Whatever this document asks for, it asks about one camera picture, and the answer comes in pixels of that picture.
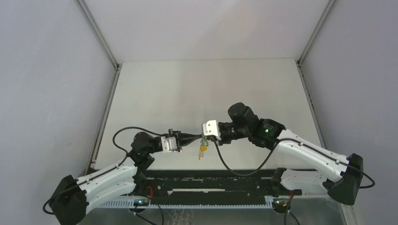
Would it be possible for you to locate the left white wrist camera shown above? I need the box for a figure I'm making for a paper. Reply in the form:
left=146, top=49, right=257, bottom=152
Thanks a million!
left=161, top=136, right=178, bottom=153

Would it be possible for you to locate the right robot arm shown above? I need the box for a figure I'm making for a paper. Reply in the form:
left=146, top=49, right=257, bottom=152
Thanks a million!
left=217, top=103, right=364, bottom=205

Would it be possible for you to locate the right aluminium frame post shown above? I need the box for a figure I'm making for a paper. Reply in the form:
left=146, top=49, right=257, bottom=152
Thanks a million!
left=295, top=0, right=339, bottom=149

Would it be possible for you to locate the black camera cable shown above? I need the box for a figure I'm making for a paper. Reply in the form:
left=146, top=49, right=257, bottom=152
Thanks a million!
left=211, top=136, right=375, bottom=189
left=43, top=127, right=170, bottom=216

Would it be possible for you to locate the left black camera cable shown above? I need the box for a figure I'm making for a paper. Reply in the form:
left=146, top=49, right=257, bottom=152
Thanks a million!
left=43, top=127, right=170, bottom=216

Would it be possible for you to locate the right black camera cable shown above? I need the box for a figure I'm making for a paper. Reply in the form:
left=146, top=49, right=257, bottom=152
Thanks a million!
left=211, top=136, right=375, bottom=189

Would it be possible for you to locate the left aluminium frame post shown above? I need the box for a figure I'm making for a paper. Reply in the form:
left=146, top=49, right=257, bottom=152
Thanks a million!
left=75, top=0, right=120, bottom=174

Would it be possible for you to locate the aluminium frame post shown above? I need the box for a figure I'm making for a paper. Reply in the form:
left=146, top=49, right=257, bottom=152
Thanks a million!
left=75, top=0, right=120, bottom=174
left=295, top=0, right=339, bottom=149

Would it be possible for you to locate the key with green tag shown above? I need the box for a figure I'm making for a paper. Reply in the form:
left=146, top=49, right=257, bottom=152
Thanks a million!
left=200, top=137, right=208, bottom=146

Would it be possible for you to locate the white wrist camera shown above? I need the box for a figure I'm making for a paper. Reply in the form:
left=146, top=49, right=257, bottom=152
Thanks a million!
left=202, top=120, right=221, bottom=140
left=161, top=136, right=178, bottom=153

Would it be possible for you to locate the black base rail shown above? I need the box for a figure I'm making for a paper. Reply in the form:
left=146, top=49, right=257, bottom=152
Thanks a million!
left=133, top=169, right=291, bottom=206

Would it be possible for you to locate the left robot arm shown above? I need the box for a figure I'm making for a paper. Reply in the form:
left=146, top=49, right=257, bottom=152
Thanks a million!
left=43, top=127, right=203, bottom=225

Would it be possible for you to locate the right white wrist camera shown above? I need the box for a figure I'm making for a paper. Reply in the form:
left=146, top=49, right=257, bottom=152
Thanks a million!
left=202, top=120, right=221, bottom=140

